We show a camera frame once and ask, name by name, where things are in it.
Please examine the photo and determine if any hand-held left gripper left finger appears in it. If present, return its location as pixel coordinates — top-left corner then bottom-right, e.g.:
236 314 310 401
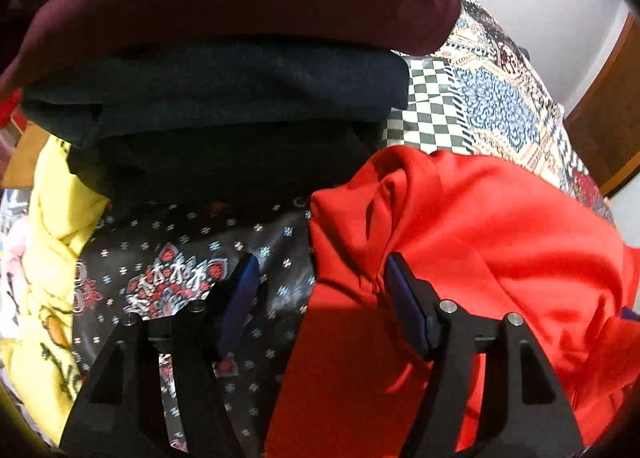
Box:
59 253 263 458

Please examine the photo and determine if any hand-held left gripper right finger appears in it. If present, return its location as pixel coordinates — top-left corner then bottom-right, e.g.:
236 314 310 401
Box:
382 252 586 458

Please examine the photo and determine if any wooden wardrobe with sliding door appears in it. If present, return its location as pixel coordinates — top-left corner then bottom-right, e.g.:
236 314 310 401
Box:
564 12 640 199

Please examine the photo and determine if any red zip jacket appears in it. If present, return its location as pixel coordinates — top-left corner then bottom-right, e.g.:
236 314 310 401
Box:
265 145 640 458

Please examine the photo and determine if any black folded garment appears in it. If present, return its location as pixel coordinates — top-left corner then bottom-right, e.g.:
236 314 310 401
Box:
66 121 382 211

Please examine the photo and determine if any patterned patchwork bed sheet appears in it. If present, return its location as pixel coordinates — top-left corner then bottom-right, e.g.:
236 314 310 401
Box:
71 0 617 458

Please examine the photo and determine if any yellow printed hoodie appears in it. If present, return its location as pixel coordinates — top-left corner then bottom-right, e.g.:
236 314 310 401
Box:
0 134 112 445

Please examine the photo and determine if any wooden lap desk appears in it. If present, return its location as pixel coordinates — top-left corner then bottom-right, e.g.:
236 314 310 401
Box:
1 122 51 189

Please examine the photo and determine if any navy folded garment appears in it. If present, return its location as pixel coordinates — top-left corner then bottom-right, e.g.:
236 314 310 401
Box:
21 37 412 149

